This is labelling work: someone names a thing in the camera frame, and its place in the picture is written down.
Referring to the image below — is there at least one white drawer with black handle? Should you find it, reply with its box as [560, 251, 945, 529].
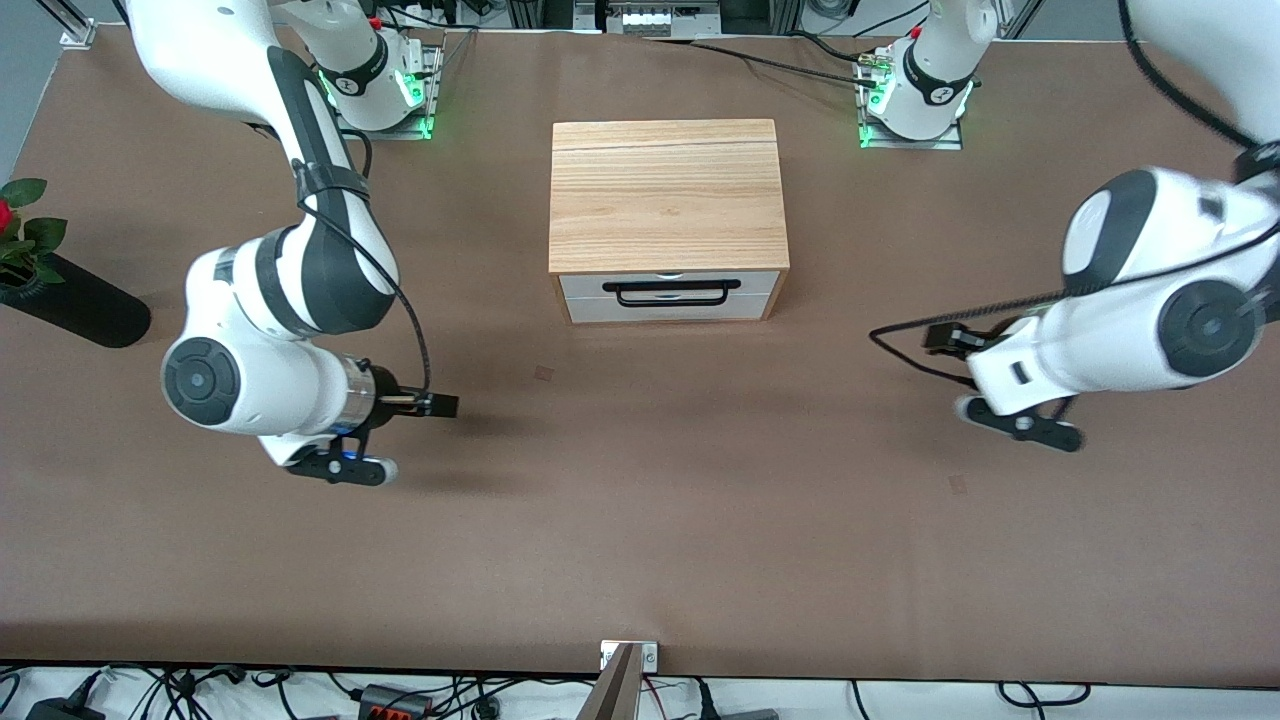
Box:
[559, 270, 783, 324]

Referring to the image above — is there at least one black vase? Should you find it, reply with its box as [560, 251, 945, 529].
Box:
[0, 252, 152, 350]

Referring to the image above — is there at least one black orange connector box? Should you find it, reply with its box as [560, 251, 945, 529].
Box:
[360, 684, 434, 720]

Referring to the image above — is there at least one wooden cabinet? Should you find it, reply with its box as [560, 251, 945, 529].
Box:
[549, 119, 792, 324]

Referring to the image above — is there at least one red rose with leaves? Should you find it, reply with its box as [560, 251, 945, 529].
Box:
[0, 178, 69, 292]

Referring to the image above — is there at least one white power strip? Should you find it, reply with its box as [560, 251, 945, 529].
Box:
[598, 0, 673, 39]

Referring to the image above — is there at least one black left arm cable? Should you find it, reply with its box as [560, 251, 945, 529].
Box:
[868, 0, 1280, 390]

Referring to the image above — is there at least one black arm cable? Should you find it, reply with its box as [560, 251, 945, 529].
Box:
[296, 130, 434, 397]
[868, 0, 1280, 390]

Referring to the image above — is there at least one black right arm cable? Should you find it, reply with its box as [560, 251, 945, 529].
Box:
[296, 130, 434, 397]

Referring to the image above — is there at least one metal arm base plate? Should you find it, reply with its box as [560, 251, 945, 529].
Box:
[857, 50, 964, 152]
[333, 45, 443, 142]

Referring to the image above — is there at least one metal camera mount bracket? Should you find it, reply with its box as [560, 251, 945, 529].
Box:
[575, 640, 660, 720]

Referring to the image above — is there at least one black looped floor cable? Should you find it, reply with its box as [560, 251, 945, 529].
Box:
[997, 681, 1092, 707]

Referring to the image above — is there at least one black cable on table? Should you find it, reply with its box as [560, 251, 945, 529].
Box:
[640, 35, 886, 89]

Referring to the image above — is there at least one aluminium corner bracket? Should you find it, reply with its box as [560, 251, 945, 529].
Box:
[40, 0, 98, 50]

